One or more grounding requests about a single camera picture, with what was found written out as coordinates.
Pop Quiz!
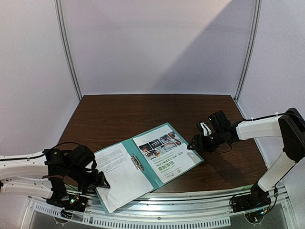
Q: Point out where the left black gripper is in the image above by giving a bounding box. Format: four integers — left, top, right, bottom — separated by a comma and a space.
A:
67, 165, 111, 195

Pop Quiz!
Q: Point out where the white text paper sheet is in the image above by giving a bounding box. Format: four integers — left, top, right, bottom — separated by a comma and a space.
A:
95, 143, 153, 213

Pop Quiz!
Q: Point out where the colour printed brochure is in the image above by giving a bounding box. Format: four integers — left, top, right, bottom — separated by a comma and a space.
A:
132, 123, 203, 185

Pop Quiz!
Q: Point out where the metal folder clip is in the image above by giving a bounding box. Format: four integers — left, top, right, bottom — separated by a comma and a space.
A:
131, 156, 144, 171

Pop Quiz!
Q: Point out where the teal plastic folder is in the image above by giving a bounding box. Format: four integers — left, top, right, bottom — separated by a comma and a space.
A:
95, 123, 203, 213

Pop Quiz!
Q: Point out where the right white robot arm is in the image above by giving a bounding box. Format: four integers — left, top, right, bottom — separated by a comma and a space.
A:
187, 108, 305, 208

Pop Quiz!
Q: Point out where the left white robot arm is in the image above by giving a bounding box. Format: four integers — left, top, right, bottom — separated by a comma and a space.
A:
0, 145, 110, 207

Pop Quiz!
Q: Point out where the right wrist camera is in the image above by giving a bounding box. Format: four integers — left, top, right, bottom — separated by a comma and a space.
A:
208, 110, 231, 132

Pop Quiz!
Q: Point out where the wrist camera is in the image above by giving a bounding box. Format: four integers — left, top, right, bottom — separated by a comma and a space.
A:
70, 145, 95, 168
208, 110, 231, 132

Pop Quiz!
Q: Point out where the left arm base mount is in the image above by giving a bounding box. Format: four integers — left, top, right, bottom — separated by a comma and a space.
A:
46, 193, 89, 212

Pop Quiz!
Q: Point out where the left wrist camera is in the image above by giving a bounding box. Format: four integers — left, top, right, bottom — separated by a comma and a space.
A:
70, 145, 95, 168

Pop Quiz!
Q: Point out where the perforated metal cable tray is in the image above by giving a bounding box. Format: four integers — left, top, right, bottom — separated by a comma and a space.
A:
29, 204, 232, 229

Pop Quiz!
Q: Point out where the aluminium front rail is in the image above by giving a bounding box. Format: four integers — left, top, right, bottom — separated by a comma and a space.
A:
29, 185, 289, 217

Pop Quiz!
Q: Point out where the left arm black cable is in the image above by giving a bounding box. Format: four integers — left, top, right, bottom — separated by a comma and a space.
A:
51, 142, 83, 151

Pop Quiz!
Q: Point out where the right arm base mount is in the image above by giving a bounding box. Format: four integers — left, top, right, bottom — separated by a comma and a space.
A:
229, 188, 279, 215

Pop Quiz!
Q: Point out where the right aluminium corner post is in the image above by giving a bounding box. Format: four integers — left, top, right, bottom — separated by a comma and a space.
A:
234, 0, 262, 103

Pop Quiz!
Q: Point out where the aluminium corner post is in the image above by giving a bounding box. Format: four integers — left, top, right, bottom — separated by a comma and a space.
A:
234, 0, 262, 103
54, 0, 83, 102

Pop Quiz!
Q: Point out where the left aluminium corner post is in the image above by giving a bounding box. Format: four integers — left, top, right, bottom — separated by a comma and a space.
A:
54, 0, 83, 102

